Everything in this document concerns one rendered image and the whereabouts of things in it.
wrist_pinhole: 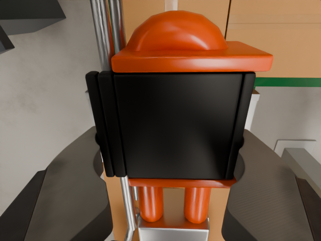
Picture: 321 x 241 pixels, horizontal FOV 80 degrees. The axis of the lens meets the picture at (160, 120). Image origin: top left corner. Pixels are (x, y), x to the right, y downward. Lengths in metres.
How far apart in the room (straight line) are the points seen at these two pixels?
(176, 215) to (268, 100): 1.47
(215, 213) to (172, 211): 0.48
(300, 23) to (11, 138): 2.11
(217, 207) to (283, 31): 0.66
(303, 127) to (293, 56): 1.01
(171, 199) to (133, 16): 0.70
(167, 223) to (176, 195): 0.03
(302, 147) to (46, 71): 2.06
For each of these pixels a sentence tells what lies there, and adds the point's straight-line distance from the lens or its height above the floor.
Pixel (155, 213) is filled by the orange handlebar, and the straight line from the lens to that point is 0.18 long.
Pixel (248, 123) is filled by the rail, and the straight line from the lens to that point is 0.92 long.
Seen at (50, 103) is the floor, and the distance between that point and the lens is 1.73.
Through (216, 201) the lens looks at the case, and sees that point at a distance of 0.63.
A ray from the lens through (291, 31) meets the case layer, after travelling 0.91.
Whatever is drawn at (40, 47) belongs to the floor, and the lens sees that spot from 1.61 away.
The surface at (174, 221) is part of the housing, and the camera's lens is 0.19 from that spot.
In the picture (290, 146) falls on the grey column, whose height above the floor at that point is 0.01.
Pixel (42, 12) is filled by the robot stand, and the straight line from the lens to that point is 1.29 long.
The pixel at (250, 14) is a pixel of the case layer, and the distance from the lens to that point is 0.84.
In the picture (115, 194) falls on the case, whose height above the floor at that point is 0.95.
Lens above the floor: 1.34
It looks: 61 degrees down
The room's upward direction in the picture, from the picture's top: 174 degrees counter-clockwise
